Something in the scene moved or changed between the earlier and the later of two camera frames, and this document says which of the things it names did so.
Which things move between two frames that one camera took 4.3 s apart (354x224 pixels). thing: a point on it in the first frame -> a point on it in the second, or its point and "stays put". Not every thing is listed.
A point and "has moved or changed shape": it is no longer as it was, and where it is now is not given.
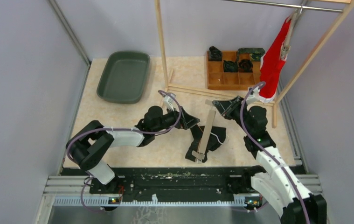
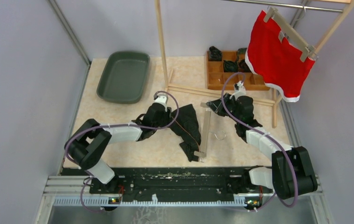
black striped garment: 217,137 has moved or changed shape
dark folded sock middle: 229,66 stays put
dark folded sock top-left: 214,54 stays put
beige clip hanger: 291,20 has moved or changed shape
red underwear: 271,65 has moved or changed shape
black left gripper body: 183,116 -> 165,119
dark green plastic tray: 124,77 stays put
